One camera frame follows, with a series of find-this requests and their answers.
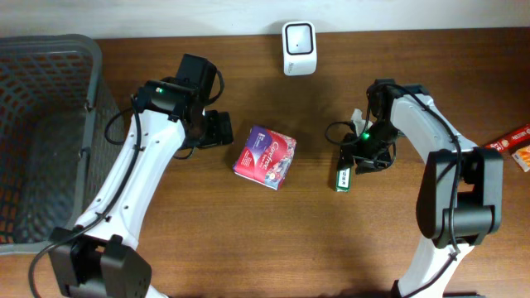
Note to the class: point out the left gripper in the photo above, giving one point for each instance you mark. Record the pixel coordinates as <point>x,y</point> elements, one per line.
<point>219,129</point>

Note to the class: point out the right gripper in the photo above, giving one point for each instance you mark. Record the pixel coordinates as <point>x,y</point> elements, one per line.
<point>373,159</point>

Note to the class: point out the green gum pack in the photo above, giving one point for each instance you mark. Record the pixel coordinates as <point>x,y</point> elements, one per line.
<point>343,174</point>

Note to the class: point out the purple red Carefree pack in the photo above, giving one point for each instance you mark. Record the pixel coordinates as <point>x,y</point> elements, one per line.
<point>266,157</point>

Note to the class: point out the red Nescafe sachet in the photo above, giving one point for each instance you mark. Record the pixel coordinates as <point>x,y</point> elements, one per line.
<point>510,140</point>

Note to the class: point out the orange tissue pack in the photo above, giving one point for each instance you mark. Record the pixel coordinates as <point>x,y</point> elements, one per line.
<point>522,157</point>

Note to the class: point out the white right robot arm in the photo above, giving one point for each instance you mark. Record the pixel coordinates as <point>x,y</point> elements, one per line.
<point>460,197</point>

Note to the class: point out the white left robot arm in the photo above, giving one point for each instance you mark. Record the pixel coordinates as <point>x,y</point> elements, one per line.
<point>98,257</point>

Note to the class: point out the white barcode scanner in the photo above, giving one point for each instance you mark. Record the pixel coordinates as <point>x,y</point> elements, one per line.
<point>299,48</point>

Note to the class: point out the grey plastic basket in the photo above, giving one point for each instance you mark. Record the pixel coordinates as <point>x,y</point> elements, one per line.
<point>57,119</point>

